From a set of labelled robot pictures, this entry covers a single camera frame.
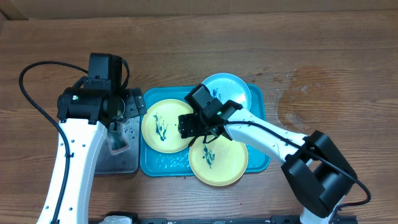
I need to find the yellow plate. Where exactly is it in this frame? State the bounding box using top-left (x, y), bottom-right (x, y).
top-left (188, 136), bottom-right (248, 187)
top-left (141, 99), bottom-right (193, 154)

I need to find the pink green sponge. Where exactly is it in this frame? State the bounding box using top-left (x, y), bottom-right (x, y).
top-left (108, 130), bottom-right (129, 155)

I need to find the light blue plate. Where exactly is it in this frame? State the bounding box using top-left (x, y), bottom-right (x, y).
top-left (202, 73), bottom-right (251, 109)

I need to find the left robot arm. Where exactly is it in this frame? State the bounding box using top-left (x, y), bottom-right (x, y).
top-left (38, 53), bottom-right (146, 223)

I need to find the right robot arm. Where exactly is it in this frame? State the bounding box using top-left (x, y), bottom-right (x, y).
top-left (178, 84), bottom-right (358, 223)

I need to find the teal plastic tray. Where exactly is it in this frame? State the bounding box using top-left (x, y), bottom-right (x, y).
top-left (140, 84), bottom-right (271, 177)

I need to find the black metal sponge tray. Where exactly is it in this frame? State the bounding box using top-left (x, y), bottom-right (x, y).
top-left (95, 102), bottom-right (141, 175)

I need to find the yellow plate front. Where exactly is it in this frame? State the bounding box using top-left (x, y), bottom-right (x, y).
top-left (188, 136), bottom-right (248, 187)

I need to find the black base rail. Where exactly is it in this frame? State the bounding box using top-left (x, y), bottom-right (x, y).
top-left (90, 211), bottom-right (358, 224)

